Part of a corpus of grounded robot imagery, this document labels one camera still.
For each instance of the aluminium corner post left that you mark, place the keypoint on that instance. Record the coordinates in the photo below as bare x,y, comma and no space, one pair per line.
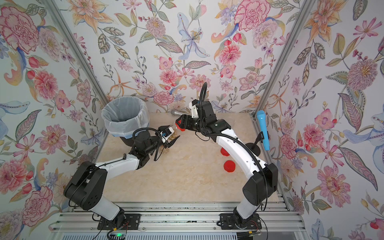
77,50

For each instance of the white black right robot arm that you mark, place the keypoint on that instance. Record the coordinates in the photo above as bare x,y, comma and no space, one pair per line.
261,177

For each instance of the silver microphone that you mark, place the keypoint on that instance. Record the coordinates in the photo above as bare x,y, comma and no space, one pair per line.
178,114

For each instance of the blue microphone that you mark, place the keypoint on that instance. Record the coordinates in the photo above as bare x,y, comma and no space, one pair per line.
261,117

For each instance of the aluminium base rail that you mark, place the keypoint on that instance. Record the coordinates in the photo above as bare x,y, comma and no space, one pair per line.
277,221

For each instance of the aluminium corner post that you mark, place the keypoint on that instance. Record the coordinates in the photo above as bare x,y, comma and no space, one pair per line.
77,50
303,14

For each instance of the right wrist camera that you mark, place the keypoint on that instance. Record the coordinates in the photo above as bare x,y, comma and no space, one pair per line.
193,108

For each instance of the aluminium corner post right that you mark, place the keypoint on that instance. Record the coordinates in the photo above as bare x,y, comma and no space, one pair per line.
303,14

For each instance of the black bin with white liner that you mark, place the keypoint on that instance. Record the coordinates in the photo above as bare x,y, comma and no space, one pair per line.
124,115

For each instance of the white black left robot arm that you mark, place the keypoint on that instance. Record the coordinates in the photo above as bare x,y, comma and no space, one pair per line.
86,187

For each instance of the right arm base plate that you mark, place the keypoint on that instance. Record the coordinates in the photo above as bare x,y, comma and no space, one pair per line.
235,222

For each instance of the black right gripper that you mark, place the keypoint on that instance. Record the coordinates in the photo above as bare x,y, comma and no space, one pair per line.
186,122

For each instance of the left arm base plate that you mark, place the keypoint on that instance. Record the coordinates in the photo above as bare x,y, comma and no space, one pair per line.
120,222

